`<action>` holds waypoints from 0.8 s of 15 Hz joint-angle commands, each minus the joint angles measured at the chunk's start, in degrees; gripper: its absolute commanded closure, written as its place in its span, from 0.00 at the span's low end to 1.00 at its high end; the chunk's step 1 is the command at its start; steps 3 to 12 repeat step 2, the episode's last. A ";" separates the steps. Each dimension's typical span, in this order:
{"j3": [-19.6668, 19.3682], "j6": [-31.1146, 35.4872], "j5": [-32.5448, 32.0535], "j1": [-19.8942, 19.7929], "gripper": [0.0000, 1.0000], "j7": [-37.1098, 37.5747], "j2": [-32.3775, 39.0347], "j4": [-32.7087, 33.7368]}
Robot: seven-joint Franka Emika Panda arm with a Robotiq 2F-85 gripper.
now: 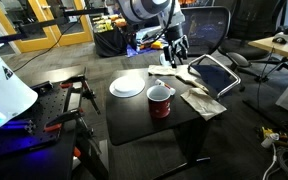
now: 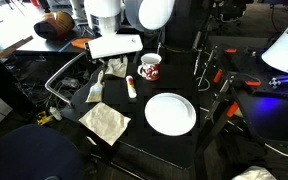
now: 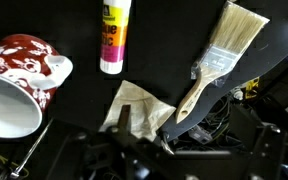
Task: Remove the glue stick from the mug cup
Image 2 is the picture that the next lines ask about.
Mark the yellow black small object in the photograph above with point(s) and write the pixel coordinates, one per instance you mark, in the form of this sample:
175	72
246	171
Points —
44	118

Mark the grey power strip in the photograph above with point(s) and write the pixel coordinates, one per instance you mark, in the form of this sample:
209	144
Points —
70	82

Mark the orange sponge block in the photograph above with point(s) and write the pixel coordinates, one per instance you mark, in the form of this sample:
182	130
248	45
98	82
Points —
80	42

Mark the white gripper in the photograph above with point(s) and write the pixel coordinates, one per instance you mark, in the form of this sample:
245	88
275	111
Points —
115	46

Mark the white yellow orange pink glue stick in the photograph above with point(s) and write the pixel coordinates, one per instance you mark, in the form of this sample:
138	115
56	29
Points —
131	87

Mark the dark blue chair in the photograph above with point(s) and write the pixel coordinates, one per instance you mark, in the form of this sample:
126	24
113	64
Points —
30	153

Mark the light wooden plank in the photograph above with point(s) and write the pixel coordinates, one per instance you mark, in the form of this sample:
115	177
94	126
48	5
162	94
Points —
7	50

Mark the large beige paper sheet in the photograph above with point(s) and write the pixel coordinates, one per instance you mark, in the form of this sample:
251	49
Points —
104	122

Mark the small crumpled beige paper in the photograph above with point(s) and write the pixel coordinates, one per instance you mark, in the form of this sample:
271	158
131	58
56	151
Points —
117	68

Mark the white crumpled bag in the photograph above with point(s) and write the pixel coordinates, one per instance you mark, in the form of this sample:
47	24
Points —
254	174

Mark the brown striped round object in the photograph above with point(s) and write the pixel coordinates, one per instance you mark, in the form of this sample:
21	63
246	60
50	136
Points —
55	25

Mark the bent metal tube frame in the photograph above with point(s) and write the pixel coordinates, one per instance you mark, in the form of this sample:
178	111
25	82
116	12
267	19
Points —
55	90

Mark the white round plate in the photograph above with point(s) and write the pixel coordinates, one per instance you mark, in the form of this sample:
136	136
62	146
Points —
170	114

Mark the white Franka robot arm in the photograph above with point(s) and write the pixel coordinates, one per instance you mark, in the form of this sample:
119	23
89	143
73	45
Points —
107	15

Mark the red white floral mug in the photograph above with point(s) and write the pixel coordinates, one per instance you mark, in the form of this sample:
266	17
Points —
150	71

